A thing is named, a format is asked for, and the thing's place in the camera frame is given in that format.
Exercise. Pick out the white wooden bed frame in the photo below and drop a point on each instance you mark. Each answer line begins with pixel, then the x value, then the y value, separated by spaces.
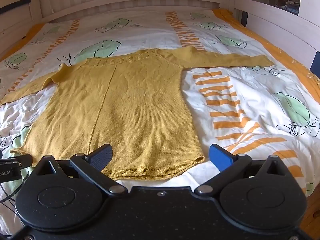
pixel 296 34

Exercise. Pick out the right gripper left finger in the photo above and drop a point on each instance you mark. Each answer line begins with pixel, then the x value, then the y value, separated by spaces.
pixel 90 168

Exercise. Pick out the mustard yellow knit sweater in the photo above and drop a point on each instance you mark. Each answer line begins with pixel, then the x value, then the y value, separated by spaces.
pixel 132 102

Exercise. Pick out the white patterned duvet cover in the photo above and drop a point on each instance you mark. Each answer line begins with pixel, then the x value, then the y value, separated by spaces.
pixel 256 110

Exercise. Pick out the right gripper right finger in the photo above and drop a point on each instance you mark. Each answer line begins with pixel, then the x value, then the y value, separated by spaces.
pixel 231 167

